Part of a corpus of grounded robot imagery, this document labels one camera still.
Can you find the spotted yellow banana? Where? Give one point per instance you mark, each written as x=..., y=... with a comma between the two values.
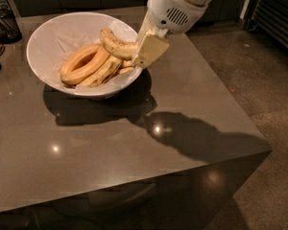
x=115, y=45

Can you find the steel appliance with vents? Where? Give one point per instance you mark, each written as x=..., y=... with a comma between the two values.
x=271, y=16

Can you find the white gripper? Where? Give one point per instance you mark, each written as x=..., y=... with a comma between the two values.
x=169, y=9

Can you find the dark spotted banana right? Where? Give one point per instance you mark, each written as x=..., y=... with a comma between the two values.
x=126, y=66

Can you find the spotted banana lower middle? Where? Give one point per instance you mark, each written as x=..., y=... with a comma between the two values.
x=103, y=73

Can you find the orange banana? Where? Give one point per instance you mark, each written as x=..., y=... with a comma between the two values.
x=79, y=58
x=77, y=76

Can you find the orange banana lower left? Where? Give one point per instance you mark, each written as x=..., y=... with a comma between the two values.
x=77, y=76

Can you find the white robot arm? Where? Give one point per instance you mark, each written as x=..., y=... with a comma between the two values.
x=164, y=17

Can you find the black wire mesh basket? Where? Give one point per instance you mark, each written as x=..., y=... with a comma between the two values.
x=9, y=30

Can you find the white bowl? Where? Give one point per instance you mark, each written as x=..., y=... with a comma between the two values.
x=42, y=41

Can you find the white paper bowl liner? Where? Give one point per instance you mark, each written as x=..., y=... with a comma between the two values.
x=74, y=37

